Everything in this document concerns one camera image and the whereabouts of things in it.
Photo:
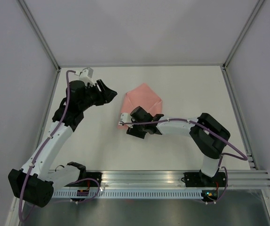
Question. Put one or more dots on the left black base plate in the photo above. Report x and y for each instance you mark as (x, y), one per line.
(89, 183)

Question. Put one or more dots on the right aluminium frame post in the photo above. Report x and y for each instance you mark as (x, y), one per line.
(252, 16)

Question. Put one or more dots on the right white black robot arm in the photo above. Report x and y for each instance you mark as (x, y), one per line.
(205, 131)

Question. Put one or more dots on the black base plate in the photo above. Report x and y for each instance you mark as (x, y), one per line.
(89, 183)
(192, 180)

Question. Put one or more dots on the left aluminium frame post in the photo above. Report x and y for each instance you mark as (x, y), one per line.
(34, 25)

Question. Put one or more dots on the pink cloth napkin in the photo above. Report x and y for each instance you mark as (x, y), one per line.
(142, 96)

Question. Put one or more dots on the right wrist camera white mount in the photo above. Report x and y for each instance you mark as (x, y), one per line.
(125, 121)

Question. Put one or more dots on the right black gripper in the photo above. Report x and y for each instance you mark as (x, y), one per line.
(134, 132)

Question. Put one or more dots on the white slotted cable duct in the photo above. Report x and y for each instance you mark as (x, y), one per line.
(128, 194)

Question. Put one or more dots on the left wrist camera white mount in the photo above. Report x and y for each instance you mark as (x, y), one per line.
(85, 75)

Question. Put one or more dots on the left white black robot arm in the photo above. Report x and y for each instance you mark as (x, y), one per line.
(32, 183)

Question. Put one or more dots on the aluminium mounting rail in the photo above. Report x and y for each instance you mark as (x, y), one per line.
(171, 179)

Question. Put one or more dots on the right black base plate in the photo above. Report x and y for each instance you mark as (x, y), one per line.
(192, 180)

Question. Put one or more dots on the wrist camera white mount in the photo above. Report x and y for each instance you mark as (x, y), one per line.
(125, 121)
(85, 75)

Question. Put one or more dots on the aluminium frame post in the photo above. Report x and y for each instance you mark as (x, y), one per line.
(252, 16)
(34, 25)

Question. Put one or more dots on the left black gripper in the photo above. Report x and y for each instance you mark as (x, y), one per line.
(108, 94)

